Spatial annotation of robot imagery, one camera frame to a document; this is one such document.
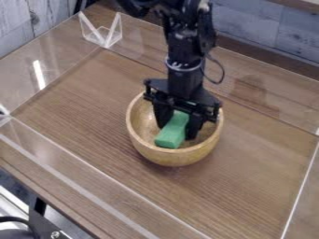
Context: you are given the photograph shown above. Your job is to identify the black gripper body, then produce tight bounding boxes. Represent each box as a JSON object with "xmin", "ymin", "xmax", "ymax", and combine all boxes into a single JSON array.
[{"xmin": 143, "ymin": 66, "xmax": 222, "ymax": 122}]

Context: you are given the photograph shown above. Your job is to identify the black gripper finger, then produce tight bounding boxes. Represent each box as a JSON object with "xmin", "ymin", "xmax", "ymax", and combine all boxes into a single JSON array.
[
  {"xmin": 186, "ymin": 113, "xmax": 205, "ymax": 140},
  {"xmin": 154, "ymin": 103, "xmax": 175, "ymax": 128}
]

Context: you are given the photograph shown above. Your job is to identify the green rectangular stick block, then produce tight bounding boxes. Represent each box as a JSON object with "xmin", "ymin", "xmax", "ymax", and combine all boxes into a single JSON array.
[{"xmin": 155, "ymin": 111, "xmax": 190, "ymax": 149}]

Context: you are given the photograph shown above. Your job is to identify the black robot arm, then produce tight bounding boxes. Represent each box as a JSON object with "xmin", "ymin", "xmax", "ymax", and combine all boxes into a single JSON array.
[{"xmin": 118, "ymin": 0, "xmax": 222, "ymax": 140}]

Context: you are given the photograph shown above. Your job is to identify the wooden bowl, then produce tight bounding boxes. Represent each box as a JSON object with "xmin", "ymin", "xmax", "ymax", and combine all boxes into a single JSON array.
[{"xmin": 126, "ymin": 93, "xmax": 225, "ymax": 167}]

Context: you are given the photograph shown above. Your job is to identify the clear acrylic corner bracket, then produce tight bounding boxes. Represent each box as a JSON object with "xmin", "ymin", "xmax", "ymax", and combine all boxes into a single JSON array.
[{"xmin": 79, "ymin": 12, "xmax": 122, "ymax": 49}]

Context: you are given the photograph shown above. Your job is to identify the clear acrylic tray wall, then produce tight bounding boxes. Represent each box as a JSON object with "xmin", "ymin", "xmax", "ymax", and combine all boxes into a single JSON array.
[{"xmin": 0, "ymin": 110, "xmax": 211, "ymax": 239}]

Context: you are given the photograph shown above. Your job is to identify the black metal table frame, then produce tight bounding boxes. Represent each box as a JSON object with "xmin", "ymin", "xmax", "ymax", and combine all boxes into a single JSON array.
[{"xmin": 29, "ymin": 198, "xmax": 73, "ymax": 239}]

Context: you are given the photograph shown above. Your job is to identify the black cable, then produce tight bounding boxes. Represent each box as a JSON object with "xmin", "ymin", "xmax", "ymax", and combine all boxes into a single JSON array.
[{"xmin": 0, "ymin": 216, "xmax": 34, "ymax": 232}]

